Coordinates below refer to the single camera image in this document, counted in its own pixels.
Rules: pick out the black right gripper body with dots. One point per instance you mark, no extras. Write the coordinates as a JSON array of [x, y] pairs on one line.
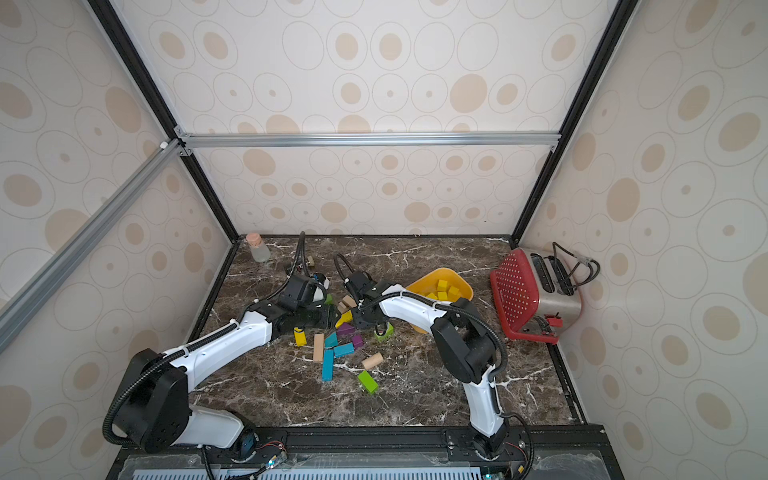
[[369, 312]]

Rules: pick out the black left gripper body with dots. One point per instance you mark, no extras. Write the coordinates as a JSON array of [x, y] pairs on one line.
[[316, 315]]

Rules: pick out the long speckled yellow block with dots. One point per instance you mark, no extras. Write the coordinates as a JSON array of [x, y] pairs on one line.
[[345, 318]]

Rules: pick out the natural wood rectangular block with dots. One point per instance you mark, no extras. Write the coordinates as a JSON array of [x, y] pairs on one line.
[[349, 302]]

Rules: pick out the green rainbow arch block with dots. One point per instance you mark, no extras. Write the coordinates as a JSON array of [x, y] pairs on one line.
[[383, 331]]

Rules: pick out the purple triangle block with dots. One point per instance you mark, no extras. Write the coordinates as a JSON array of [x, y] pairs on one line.
[[345, 329]]

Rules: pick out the yellow block left short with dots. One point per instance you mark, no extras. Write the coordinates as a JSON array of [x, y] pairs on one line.
[[300, 337]]

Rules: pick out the long natural wood block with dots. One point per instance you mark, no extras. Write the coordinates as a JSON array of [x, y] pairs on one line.
[[318, 348]]

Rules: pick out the teal block right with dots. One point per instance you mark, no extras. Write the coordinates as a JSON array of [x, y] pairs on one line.
[[344, 350]]

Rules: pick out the teal block left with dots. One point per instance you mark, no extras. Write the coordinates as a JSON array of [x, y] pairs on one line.
[[331, 341]]

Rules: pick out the natural wood cylinder block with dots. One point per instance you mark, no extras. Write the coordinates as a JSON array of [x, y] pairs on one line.
[[372, 361]]

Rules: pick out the yellow plastic tray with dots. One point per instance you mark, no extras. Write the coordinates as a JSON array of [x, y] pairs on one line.
[[427, 285]]

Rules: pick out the clear bottle pink cap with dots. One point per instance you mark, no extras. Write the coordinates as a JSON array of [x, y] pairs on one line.
[[258, 248]]

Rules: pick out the green block front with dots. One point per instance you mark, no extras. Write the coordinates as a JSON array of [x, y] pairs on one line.
[[368, 382]]

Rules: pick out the long teal block front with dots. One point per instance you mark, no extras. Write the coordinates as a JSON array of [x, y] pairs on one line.
[[327, 365]]

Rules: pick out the red polka dot toaster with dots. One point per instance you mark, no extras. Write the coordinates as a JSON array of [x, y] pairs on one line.
[[534, 298]]

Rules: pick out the aluminium frame bar back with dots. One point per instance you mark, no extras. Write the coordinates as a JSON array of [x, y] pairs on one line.
[[284, 140]]

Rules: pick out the aluminium frame bar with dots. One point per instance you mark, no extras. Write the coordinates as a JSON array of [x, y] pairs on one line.
[[284, 140], [22, 308]]

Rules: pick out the aluminium frame bar left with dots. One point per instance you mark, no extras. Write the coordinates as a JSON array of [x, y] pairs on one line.
[[22, 308]]

